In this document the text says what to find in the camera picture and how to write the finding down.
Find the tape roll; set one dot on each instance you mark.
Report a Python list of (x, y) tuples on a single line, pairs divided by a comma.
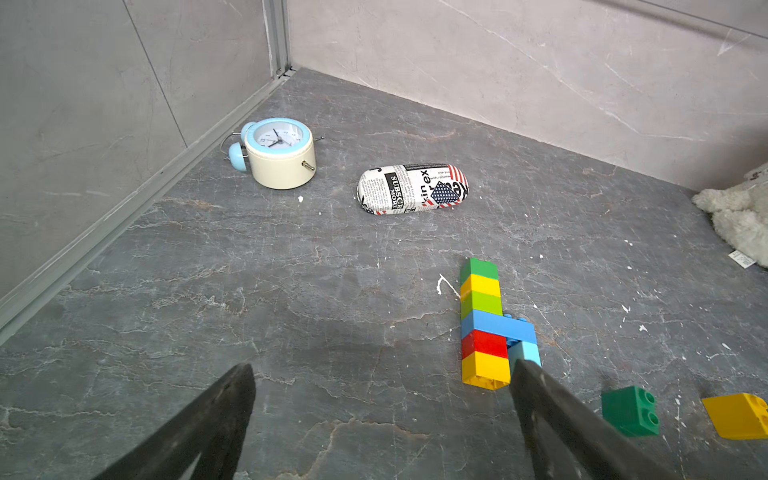
[(278, 152)]

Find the orange-yellow lego brick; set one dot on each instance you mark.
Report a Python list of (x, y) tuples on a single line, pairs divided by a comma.
[(480, 284)]

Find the red lego brick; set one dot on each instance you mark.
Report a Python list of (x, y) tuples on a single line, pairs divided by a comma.
[(484, 342)]

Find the dark green lego brick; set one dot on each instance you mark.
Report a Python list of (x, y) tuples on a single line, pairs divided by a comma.
[(474, 266)]

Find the small toy car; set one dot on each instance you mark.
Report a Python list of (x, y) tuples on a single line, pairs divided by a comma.
[(399, 189)]

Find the light green lego brick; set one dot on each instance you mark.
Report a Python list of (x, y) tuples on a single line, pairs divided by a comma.
[(478, 301)]

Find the yellow stepped lego brick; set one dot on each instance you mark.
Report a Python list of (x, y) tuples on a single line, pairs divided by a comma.
[(738, 417)]

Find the white plush toy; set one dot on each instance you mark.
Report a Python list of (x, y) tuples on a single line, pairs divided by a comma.
[(739, 214)]

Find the cyan lego brick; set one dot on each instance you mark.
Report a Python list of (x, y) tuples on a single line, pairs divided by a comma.
[(524, 350)]

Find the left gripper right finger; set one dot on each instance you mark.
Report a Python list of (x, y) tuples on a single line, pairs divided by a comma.
[(566, 439)]

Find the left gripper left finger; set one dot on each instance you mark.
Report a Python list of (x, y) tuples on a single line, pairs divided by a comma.
[(208, 433)]

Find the small yellow lego brick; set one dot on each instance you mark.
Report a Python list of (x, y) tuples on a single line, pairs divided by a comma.
[(486, 371)]

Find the blue long lego brick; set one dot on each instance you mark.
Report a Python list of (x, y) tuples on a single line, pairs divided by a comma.
[(512, 329)]

